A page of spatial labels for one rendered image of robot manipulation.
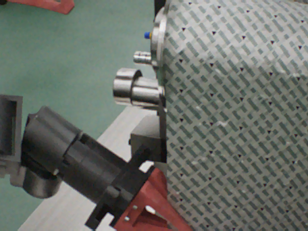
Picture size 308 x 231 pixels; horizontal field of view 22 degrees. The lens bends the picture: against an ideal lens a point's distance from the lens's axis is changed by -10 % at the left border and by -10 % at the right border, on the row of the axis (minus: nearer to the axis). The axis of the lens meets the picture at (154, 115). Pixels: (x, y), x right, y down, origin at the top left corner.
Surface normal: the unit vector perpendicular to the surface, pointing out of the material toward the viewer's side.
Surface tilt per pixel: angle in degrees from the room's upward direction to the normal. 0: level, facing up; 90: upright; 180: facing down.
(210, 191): 90
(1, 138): 52
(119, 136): 0
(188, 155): 90
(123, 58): 0
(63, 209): 0
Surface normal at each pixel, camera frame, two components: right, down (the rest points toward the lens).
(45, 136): 0.04, -0.16
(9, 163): 0.04, 0.87
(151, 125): -0.02, -0.90
